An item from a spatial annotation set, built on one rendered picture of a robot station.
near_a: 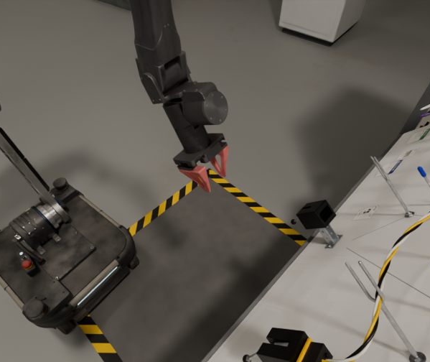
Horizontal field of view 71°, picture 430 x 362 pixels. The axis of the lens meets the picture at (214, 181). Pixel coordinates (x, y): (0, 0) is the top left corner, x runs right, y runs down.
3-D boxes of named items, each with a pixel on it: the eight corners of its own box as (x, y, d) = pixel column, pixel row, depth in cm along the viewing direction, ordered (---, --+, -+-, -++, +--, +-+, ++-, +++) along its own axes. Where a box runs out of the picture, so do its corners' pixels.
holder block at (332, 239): (311, 237, 77) (289, 206, 76) (350, 235, 67) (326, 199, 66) (301, 248, 75) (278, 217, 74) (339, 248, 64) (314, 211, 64)
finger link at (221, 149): (240, 172, 67) (225, 136, 62) (220, 192, 63) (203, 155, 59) (219, 169, 72) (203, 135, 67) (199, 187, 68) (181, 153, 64)
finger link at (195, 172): (232, 179, 65) (217, 143, 61) (212, 200, 62) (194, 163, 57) (212, 176, 70) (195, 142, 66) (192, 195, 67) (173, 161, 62)
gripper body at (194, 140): (227, 141, 63) (214, 108, 59) (195, 169, 58) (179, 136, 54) (206, 140, 68) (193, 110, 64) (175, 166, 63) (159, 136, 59)
